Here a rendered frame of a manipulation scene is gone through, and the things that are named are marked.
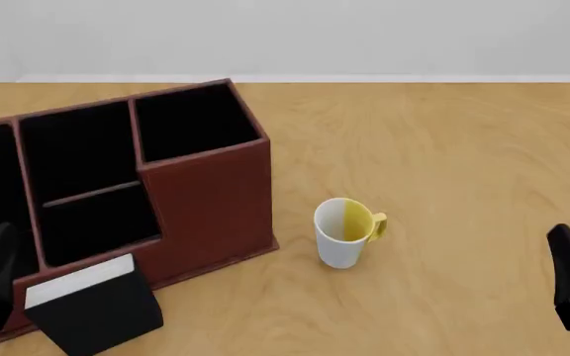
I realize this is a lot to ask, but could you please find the black book with white pages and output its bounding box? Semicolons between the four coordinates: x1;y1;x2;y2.
22;252;165;356

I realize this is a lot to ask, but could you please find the red-brown desk caddy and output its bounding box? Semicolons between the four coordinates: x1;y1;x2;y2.
0;77;280;353

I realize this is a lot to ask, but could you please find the white and yellow mug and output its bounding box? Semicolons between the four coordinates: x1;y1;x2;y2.
313;197;389;270

